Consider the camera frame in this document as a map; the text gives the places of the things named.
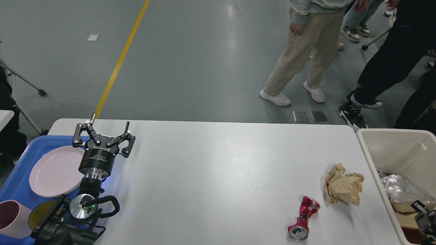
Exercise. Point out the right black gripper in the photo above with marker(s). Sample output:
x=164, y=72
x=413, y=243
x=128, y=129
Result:
x=426, y=221

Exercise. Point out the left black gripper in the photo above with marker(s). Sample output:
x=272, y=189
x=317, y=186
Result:
x=98, y=158

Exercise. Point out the brown paper bag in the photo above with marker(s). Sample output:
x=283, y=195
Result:
x=405, y=215

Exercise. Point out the aluminium foil tray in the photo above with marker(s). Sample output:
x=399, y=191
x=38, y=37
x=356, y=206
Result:
x=402, y=193

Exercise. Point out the pink plate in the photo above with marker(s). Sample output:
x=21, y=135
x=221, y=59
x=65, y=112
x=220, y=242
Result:
x=56, y=172

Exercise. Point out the brown paper ball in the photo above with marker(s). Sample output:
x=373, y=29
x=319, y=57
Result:
x=340, y=186

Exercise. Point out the dark teal mug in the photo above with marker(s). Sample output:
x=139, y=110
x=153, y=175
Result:
x=38, y=213

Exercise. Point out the pink mug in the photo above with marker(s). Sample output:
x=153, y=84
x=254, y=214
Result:
x=14, y=219

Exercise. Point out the crushed red soda can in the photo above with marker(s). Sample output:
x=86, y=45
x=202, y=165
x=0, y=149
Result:
x=300, y=230

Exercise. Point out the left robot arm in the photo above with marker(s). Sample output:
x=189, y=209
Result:
x=74, y=221

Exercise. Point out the beige plastic bin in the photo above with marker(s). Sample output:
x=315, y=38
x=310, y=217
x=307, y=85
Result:
x=411, y=153

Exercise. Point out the person at left edge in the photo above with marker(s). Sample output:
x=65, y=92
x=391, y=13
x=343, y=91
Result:
x=13, y=142

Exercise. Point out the white paper on floor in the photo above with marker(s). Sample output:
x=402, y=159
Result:
x=93, y=37

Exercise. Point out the metal floor socket plate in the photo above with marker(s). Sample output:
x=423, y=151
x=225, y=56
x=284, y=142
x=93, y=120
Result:
x=300, y=116

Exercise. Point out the person in dark clothes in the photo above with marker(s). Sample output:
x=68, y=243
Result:
x=411, y=36

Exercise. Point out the rolling chair leg right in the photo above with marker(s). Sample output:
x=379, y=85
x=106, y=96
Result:
x=391, y=15

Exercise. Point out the person in light jeans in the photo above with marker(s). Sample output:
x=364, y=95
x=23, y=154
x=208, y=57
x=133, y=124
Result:
x=355, y=23

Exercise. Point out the person in beige trousers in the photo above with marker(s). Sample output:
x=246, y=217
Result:
x=313, y=36

